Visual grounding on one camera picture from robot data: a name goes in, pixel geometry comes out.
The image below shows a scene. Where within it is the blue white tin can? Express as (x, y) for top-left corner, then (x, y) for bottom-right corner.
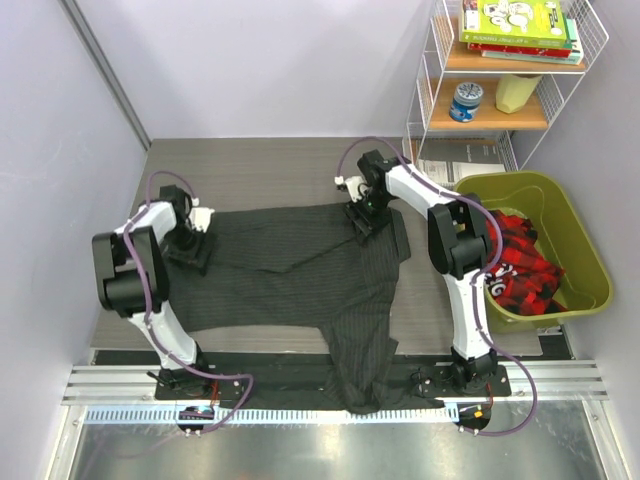
(449, 82), (484, 123)

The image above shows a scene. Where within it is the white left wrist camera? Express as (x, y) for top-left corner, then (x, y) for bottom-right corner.
(188, 197), (215, 232)

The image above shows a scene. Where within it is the perforated cable duct strip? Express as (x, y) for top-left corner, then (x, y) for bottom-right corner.
(85, 403), (459, 426)

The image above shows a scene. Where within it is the red book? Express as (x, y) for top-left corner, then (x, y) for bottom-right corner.
(467, 43), (572, 58)

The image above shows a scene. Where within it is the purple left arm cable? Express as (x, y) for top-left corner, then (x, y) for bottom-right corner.
(123, 170), (255, 436)

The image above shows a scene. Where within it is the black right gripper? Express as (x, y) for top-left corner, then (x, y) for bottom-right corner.
(343, 190), (393, 245)

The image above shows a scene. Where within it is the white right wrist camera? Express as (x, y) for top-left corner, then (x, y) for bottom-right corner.
(334, 175), (370, 202)

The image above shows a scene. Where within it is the red black plaid shirt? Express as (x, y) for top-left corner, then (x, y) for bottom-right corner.
(485, 210), (567, 316)

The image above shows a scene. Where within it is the grey pinstriped long sleeve shirt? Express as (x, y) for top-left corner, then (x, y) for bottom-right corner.
(167, 204), (411, 414)

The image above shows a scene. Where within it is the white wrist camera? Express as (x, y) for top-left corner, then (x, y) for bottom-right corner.
(188, 197), (215, 232)
(334, 175), (370, 202)

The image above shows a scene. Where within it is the white wire shelf rack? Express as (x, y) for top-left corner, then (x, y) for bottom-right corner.
(402, 1), (609, 187)

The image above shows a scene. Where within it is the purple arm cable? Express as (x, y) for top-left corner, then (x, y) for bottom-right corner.
(123, 170), (255, 436)
(337, 136), (539, 437)

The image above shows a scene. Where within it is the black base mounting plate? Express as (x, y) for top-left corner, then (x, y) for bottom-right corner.
(146, 354), (512, 414)

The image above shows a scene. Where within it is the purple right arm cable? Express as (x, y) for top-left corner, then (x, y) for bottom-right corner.
(337, 136), (539, 437)

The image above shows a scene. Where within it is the teal book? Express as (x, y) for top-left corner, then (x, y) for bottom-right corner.
(480, 19), (584, 65)

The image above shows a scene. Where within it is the aluminium extrusion rail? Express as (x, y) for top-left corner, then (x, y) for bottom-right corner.
(62, 360), (608, 405)

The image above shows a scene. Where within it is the olive green plastic bin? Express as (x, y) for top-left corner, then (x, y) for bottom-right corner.
(454, 171), (613, 333)

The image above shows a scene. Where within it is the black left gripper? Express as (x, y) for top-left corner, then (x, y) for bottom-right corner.
(163, 224), (216, 275)

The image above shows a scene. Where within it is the green board game box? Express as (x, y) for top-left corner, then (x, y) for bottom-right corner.
(458, 0), (568, 49)

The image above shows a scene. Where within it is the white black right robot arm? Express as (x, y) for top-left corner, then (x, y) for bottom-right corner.
(334, 150), (498, 395)

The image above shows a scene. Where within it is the grey booklet with papers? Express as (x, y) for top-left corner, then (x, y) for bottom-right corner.
(414, 139), (506, 189)

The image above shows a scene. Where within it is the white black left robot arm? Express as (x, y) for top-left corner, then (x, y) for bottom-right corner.
(92, 185), (214, 399)

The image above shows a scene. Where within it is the pale yellow faceted vase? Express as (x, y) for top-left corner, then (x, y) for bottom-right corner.
(495, 74), (542, 114)

